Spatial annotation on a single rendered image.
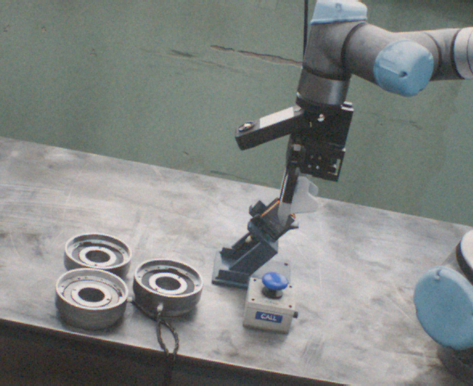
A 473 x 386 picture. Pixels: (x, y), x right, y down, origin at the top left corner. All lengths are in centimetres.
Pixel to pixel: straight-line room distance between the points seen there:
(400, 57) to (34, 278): 63
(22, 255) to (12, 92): 168
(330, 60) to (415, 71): 14
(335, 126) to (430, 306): 32
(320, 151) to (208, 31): 157
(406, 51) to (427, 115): 176
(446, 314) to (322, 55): 40
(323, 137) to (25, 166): 63
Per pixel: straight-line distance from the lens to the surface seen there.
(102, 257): 134
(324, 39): 120
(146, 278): 128
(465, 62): 122
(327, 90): 122
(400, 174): 296
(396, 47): 114
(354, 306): 138
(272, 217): 133
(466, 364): 129
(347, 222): 164
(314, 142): 126
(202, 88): 284
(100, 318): 119
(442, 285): 110
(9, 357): 155
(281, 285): 125
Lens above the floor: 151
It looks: 26 degrees down
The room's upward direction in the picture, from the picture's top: 11 degrees clockwise
